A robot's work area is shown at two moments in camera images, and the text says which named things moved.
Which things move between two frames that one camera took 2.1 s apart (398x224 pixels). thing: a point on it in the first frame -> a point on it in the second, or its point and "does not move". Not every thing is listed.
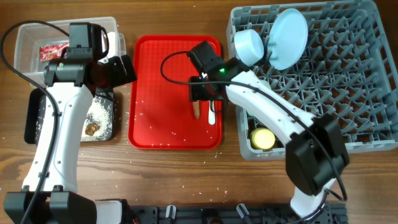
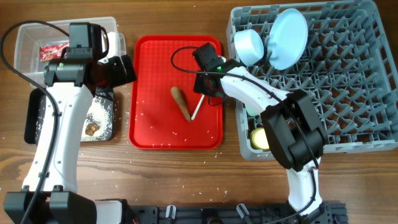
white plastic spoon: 211,114 -> 198,106
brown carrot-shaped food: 196,105 -> 179,98
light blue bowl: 248,46 does not move
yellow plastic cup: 262,139 does not move
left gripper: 119,77 does not move
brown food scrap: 91,128 does not move
